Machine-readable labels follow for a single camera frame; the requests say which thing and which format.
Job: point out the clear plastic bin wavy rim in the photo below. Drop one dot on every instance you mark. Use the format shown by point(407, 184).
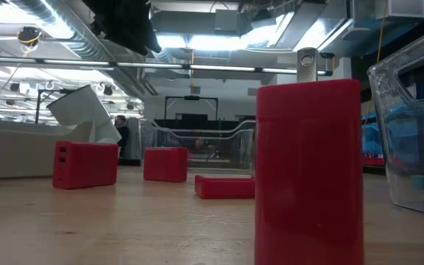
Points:
point(234, 147)

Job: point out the red digital clock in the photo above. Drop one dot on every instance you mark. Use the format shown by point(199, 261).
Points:
point(223, 187)

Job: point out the red bottle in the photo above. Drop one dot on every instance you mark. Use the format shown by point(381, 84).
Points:
point(166, 165)

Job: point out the small red plug charger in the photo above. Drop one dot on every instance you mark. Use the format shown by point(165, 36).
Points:
point(307, 165)

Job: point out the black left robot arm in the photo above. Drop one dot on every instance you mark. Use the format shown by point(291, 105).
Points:
point(123, 22)

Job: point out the person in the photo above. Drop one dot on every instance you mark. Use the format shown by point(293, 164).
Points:
point(199, 144)
point(123, 136)

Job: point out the horizontal light strip bar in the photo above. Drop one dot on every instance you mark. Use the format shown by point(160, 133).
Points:
point(149, 65)

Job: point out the clear plastic bin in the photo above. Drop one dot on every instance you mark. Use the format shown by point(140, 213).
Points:
point(399, 165)

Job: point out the grey plastic bin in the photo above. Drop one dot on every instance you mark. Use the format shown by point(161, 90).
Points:
point(13, 154)

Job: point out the black background rig frame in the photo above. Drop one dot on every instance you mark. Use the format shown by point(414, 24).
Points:
point(191, 98)

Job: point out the white cylindrical security camera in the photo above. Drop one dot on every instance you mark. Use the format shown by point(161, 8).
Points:
point(79, 106)

